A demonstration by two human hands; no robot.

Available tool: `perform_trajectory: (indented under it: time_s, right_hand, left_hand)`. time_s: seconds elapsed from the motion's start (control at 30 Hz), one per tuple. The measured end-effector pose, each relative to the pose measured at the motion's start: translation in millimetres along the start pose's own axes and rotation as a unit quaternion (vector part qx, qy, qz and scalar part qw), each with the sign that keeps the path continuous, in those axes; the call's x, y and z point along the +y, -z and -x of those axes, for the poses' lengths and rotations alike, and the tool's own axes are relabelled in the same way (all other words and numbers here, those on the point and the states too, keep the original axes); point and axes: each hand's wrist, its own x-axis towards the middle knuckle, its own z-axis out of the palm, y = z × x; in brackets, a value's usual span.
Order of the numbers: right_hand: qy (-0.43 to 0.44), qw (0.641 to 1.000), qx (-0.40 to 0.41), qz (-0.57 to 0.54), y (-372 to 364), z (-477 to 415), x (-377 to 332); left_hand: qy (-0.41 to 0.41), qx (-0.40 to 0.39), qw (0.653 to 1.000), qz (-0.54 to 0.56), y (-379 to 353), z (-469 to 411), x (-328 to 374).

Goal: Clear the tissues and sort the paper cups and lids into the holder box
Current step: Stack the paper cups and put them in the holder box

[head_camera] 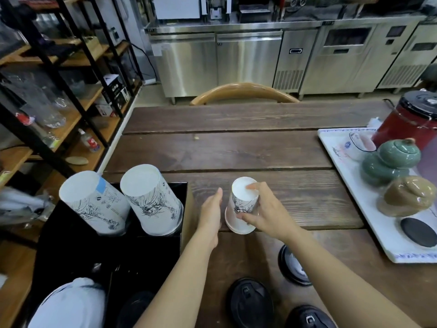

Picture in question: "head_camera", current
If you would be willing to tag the stainless steel ice machine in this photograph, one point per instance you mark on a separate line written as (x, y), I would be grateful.
(355, 58)

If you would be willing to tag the black round coaster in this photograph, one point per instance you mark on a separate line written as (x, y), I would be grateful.
(420, 232)

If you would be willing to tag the black cup organizer box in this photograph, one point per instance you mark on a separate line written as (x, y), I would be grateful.
(78, 256)

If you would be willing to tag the white rectangular tray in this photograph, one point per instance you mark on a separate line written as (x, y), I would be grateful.
(362, 204)

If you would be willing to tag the person's left hand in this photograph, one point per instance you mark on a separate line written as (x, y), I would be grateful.
(209, 222)

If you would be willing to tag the black and wood shelf rack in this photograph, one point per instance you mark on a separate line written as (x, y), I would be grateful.
(51, 99)

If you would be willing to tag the black plastic cup lid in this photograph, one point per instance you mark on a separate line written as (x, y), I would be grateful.
(293, 266)
(309, 319)
(249, 304)

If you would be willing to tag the clear bottle with red label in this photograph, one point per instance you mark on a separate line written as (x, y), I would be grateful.
(89, 141)

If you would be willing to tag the wooden chair back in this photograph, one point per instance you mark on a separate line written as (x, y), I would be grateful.
(244, 90)

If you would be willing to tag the stainless steel cabinet unit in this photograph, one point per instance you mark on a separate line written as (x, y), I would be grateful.
(411, 58)

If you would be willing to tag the person's left forearm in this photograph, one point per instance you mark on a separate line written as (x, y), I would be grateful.
(181, 286)

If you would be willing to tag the large printed paper cup stack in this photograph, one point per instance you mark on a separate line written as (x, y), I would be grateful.
(150, 198)
(92, 201)
(71, 307)

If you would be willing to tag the stainless steel undercounter fridge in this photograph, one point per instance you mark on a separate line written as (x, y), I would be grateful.
(218, 61)

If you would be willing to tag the red canister with black lid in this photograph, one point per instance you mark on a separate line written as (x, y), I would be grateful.
(406, 122)

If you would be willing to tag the small printed paper cup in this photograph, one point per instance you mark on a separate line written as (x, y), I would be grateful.
(242, 201)

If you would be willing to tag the person's right hand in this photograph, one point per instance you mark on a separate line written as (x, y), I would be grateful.
(273, 215)

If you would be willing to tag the person's left fingers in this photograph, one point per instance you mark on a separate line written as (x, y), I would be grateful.
(213, 203)

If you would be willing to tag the person's right forearm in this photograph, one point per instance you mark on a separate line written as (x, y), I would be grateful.
(341, 286)

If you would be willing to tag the green ceramic lidded jar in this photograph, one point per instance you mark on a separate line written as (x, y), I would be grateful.
(389, 163)

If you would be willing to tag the person's right thumb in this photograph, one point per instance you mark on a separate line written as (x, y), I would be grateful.
(247, 216)

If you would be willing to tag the bagged clear plastic cups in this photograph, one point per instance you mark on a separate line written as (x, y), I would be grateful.
(37, 102)

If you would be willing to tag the brown ceramic jar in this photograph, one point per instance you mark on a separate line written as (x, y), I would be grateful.
(406, 196)

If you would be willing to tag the white ceramic tea cup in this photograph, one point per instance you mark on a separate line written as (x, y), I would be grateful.
(362, 145)

